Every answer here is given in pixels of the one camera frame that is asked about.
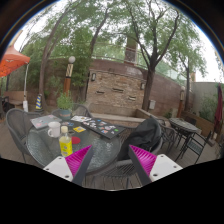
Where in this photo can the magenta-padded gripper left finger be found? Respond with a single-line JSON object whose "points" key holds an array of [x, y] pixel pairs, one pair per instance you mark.
{"points": [[58, 166]]}

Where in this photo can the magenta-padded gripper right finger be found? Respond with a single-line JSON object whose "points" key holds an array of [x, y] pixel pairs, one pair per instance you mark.
{"points": [[163, 166]]}

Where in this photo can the yellow-label clear drink bottle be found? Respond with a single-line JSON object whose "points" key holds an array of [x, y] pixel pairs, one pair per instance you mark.
{"points": [[65, 144]]}

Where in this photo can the flat round red coaster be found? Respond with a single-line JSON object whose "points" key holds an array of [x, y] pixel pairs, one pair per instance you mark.
{"points": [[76, 140]]}

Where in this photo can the black jacket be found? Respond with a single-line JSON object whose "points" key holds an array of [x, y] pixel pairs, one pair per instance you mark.
{"points": [[143, 136]]}

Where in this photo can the white ceramic mug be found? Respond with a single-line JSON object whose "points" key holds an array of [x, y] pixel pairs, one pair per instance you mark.
{"points": [[54, 129]]}

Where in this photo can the black slatted patio chair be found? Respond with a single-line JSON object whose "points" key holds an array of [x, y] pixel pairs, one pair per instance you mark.
{"points": [[195, 145]]}

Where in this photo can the small blue card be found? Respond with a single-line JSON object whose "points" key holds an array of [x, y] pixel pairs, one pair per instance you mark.
{"points": [[68, 124]]}

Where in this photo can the round dark patio table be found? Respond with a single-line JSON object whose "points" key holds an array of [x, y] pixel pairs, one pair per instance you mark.
{"points": [[183, 125]]}

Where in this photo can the grey laptop with stickers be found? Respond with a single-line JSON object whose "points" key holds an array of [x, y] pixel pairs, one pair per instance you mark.
{"points": [[45, 121]]}

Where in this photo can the white printed paper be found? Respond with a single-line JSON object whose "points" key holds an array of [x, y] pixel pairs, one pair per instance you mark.
{"points": [[80, 118]]}

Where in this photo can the black laptop with stickers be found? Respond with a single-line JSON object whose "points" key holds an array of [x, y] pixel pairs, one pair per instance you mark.
{"points": [[103, 127]]}

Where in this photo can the green plant in teal pot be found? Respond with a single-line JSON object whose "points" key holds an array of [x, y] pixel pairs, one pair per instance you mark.
{"points": [[64, 105]]}

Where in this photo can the blue and yellow striped cone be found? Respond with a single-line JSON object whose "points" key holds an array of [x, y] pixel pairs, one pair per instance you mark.
{"points": [[39, 102]]}

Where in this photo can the folded maroon umbrella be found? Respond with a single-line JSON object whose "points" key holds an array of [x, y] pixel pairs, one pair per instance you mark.
{"points": [[218, 110]]}

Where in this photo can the dark-trunked tree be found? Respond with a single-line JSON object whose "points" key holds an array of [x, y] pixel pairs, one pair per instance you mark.
{"points": [[149, 86]]}

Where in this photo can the leaning grey-trunked tree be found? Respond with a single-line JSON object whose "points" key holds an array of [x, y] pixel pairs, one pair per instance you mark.
{"points": [[42, 80]]}

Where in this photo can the orange patio umbrella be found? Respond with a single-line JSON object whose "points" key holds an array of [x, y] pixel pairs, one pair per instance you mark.
{"points": [[11, 61]]}

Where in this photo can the grey wall box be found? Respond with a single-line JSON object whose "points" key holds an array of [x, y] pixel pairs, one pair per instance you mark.
{"points": [[152, 104]]}

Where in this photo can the black wall lantern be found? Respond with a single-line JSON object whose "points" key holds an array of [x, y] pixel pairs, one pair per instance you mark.
{"points": [[142, 86], [93, 77]]}

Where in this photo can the globe-topped lamp post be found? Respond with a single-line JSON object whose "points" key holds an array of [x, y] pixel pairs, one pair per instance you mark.
{"points": [[69, 71]]}

